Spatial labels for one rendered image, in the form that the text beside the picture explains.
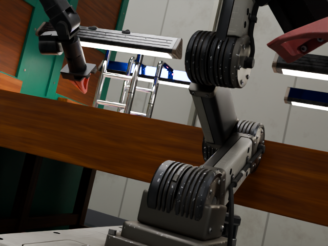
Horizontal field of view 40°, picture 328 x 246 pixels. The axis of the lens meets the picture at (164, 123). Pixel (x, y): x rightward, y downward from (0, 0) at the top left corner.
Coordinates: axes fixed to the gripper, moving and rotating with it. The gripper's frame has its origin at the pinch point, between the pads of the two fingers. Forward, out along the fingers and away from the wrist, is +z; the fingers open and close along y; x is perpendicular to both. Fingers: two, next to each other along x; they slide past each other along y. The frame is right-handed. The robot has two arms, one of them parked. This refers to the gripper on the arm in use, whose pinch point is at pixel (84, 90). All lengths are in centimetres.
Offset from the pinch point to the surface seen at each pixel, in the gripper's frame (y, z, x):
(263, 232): -40, 196, -100
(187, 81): -7, 43, -68
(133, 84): 2.9, 22.6, -34.6
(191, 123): 32, 150, -152
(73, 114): -3.4, -0.3, 12.2
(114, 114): -17.0, -1.6, 10.1
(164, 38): -13.7, 0.0, -36.5
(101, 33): 12.6, -0.3, -34.4
